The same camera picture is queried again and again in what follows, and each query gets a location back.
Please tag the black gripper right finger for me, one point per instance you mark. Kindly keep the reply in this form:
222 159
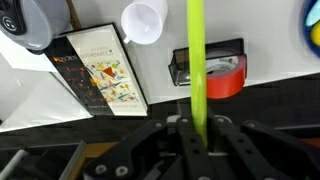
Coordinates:
254 151

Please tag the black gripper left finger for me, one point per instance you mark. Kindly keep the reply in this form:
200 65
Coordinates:
155 151

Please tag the black tape holder box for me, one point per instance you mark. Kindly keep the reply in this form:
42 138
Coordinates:
179 67

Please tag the white mug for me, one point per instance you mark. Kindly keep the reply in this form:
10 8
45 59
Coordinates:
143 21

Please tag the red tape roll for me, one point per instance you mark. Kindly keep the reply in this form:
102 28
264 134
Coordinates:
225 73

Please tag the blue plate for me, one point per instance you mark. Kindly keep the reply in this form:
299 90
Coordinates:
310 17

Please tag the yellow-green pen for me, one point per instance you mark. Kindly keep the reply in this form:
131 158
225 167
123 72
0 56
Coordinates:
196 42

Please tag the yellow food item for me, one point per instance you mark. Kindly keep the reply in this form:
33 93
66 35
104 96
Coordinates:
315 33

